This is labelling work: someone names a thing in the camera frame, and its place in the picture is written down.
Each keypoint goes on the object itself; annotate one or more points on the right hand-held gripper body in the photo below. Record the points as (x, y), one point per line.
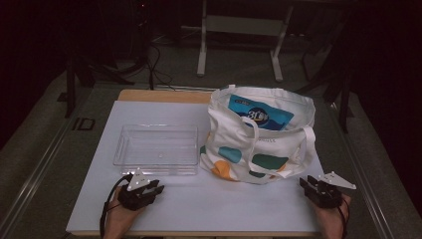
(326, 195)

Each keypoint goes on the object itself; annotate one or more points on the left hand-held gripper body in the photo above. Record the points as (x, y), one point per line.
(134, 195)

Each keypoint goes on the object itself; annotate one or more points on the clear plastic container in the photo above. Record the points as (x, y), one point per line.
(159, 146)

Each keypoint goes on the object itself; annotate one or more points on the white canvas tote bag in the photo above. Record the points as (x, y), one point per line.
(232, 132)

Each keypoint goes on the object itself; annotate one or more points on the person's right hand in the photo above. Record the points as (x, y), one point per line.
(331, 224)

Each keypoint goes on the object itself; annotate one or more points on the person's left hand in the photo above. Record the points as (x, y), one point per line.
(119, 220)

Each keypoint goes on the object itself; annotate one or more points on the white table mat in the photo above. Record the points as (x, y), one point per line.
(199, 205)

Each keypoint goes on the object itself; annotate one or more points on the black metal stand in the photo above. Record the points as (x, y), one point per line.
(70, 86)
(345, 109)

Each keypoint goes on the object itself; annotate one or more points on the blue snack pouch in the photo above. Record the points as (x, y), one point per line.
(265, 114)

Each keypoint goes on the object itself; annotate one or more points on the black equipment tower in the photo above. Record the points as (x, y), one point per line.
(141, 26)

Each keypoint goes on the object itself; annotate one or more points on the metal floor rail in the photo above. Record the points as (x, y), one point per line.
(365, 192)
(36, 179)

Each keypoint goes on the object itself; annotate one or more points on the white metal desk frame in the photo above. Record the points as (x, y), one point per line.
(242, 26)

